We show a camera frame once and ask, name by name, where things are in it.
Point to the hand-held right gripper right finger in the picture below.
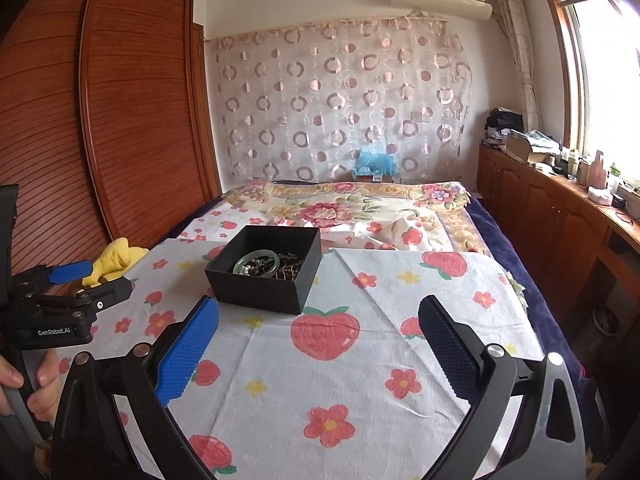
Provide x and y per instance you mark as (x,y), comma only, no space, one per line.
(450,350)

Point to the cream window curtain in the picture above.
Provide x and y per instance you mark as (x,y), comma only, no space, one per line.
(517,50)

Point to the wooden framed window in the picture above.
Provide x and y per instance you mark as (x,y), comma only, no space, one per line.
(600,60)

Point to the strawberry print white cloth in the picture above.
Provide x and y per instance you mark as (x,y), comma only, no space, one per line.
(325,385)

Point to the pale green jade bangle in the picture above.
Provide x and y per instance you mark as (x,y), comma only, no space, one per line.
(239,262)

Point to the dark blue bed sheet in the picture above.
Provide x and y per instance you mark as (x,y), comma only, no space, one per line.
(510,260)

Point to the circle pattern sheer curtain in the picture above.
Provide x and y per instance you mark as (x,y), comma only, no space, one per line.
(325,85)

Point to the yellow plush toy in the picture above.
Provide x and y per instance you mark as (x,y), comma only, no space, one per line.
(117,255)

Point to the white tissue pack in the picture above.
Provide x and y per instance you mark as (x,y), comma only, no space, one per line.
(600,195)

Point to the person's left hand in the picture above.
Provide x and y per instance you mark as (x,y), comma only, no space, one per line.
(47,380)

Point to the floral blanket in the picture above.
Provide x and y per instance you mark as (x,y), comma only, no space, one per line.
(325,210)

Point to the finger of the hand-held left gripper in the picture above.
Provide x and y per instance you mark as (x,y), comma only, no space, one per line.
(70,271)
(112,290)

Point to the brown wooden wardrobe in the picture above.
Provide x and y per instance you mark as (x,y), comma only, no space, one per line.
(125,110)

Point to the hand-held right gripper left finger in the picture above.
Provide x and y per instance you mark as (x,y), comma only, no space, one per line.
(185,355)

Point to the pink bottle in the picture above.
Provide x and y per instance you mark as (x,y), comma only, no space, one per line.
(600,170)

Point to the brown wooden cabinet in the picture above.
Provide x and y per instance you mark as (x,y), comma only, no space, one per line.
(530,210)

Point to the cardboard box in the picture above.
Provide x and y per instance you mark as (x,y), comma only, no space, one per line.
(525,150)

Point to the metal bowl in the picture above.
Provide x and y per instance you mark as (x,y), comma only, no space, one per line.
(606,320)

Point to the black jewelry box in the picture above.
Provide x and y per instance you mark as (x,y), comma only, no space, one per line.
(260,295)

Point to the dark clothing pile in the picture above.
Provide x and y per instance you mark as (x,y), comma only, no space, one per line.
(502,122)

